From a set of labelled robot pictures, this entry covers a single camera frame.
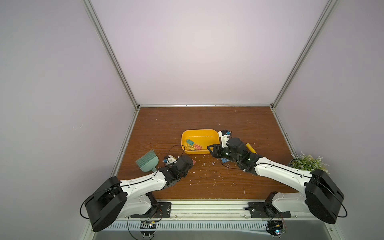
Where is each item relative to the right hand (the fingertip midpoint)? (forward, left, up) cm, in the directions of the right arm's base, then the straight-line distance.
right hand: (210, 145), depth 80 cm
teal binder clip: (+10, +13, -14) cm, 22 cm away
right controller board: (-34, -31, -17) cm, 49 cm away
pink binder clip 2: (+6, +7, -14) cm, 17 cm away
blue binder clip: (-2, -9, -13) cm, 16 cm away
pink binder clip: (-4, +9, -13) cm, 17 cm away
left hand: (-4, +9, -10) cm, 14 cm away
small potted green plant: (-8, -48, 0) cm, 49 cm away
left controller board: (-36, +31, -18) cm, 51 cm away
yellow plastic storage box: (+11, +9, -15) cm, 20 cm away
